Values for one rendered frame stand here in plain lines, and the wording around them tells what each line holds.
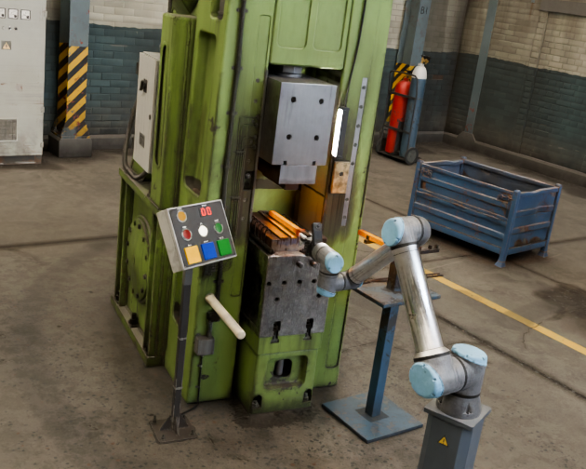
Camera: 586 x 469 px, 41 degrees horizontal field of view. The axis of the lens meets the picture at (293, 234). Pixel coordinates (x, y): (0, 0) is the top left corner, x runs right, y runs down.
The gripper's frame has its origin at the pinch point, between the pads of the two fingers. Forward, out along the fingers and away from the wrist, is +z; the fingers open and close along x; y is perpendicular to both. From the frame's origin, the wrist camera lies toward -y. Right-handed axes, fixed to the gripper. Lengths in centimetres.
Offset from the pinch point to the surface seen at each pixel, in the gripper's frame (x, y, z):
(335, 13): 14, -105, 24
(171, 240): -71, -3, -13
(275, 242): -10.3, 7.6, 7.7
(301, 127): -4, -51, 8
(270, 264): -14.8, 17.1, 1.6
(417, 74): 447, -9, 577
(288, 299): -2.0, 36.6, 1.4
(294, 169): -4.9, -30.1, 8.2
